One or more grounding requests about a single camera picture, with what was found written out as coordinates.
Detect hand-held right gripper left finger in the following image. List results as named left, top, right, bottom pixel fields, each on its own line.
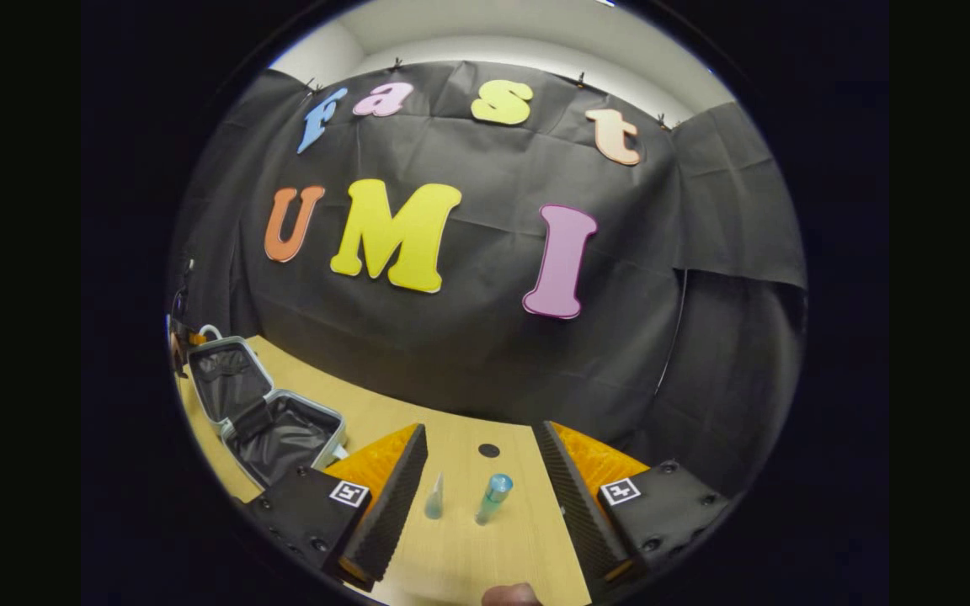
left=243, top=423, right=429, bottom=592

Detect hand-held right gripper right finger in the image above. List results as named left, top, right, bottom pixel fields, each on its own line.
left=532, top=420, right=732, bottom=596

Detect blue glass lotion bottle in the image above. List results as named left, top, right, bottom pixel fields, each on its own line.
left=474, top=473, right=514, bottom=527

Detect white hard-shell suitcase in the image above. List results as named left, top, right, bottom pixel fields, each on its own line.
left=186, top=324, right=349, bottom=491

